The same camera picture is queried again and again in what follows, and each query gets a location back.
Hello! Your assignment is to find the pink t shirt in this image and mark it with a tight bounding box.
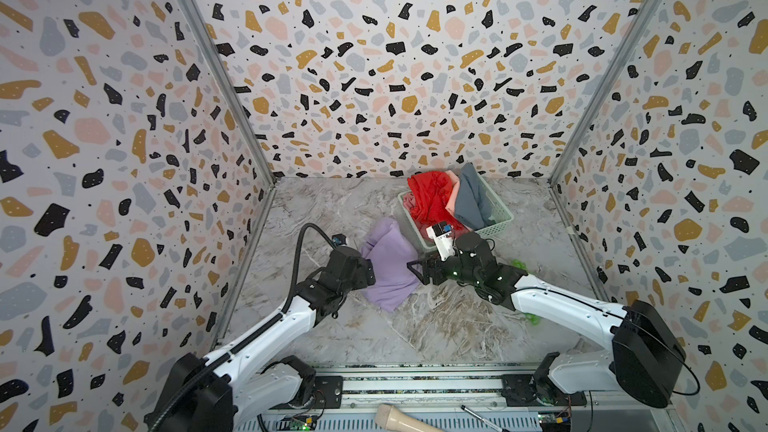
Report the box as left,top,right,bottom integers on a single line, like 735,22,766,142
403,170,466,241

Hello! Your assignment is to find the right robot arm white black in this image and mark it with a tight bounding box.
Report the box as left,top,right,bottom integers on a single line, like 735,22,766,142
407,233,686,409

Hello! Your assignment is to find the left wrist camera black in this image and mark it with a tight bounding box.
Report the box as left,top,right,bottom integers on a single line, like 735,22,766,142
331,234,347,247

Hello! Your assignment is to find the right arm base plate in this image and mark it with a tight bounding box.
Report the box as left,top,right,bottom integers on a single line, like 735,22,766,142
501,374,588,407

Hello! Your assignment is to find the metal screwdriver tool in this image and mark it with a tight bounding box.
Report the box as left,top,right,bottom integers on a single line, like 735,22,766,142
460,405,507,432

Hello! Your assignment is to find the aluminium corner post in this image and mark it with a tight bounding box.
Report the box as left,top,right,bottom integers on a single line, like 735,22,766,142
548,0,688,186
157,0,277,186

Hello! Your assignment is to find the aluminium mounting rail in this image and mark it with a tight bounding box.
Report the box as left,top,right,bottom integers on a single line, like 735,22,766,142
233,364,683,431

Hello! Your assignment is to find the left aluminium corner post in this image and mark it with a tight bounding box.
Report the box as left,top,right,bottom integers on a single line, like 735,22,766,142
157,0,277,186

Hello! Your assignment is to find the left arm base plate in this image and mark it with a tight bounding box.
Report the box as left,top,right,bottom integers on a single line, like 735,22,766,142
269,375,344,412

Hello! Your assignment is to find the green plastic grape bunch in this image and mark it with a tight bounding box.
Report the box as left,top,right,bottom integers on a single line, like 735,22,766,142
510,260,541,326

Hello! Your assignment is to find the mint green plastic basket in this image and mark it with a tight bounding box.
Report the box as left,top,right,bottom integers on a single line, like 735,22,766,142
397,175,514,252

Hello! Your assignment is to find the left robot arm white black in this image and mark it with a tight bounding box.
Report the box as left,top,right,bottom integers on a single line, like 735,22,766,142
144,245,375,431

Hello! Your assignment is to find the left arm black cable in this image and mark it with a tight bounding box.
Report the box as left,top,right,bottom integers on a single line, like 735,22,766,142
149,223,337,432

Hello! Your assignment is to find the right aluminium corner post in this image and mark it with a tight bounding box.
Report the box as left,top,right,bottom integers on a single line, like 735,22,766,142
548,0,688,186

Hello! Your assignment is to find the lilac t shirt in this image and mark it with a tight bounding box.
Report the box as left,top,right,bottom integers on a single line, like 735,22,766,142
360,217,421,312

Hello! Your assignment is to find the grey t shirt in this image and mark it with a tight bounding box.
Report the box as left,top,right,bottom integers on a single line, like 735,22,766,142
453,163,493,231

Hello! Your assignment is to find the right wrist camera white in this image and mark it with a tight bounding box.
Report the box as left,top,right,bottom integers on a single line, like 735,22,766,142
426,221,455,262

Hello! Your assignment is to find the small green circuit board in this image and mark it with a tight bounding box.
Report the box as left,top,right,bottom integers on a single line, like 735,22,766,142
275,415,318,432

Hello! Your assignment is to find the beige cylindrical handle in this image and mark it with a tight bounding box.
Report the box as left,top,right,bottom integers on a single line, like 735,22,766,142
374,404,442,432

